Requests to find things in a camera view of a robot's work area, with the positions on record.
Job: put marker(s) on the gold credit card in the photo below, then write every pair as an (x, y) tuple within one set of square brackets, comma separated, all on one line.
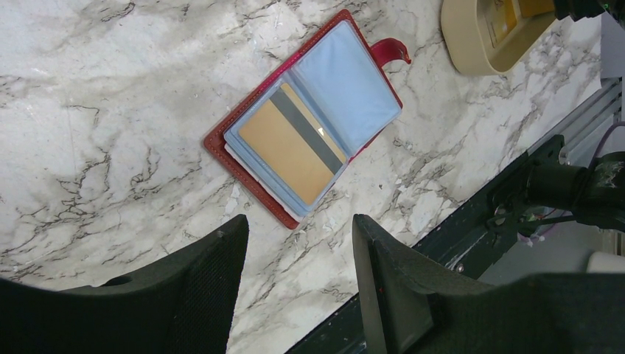
[(289, 140)]

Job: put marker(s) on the aluminium frame rail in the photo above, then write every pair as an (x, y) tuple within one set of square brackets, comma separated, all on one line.
[(584, 127)]

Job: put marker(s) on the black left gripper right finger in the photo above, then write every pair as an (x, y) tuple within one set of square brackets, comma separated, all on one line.
[(541, 313)]

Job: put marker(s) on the red leather card holder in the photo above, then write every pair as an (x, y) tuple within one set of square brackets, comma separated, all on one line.
[(341, 79)]

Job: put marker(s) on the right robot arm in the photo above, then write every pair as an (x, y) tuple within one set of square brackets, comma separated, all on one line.
[(557, 210)]

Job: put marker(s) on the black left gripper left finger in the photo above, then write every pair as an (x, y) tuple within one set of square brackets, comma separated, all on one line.
[(182, 303)]

